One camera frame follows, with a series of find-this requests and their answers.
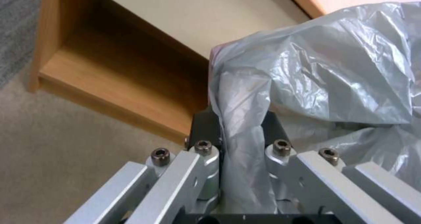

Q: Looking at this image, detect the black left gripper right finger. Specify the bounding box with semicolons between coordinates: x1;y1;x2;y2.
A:
261;110;421;224

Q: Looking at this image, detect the wooden shelf cabinet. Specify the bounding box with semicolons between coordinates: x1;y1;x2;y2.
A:
29;0;211;145

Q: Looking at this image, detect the grey plastic garbage bag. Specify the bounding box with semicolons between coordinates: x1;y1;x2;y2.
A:
207;1;421;214

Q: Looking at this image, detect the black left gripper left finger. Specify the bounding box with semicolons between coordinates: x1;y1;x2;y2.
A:
64;110;228;224

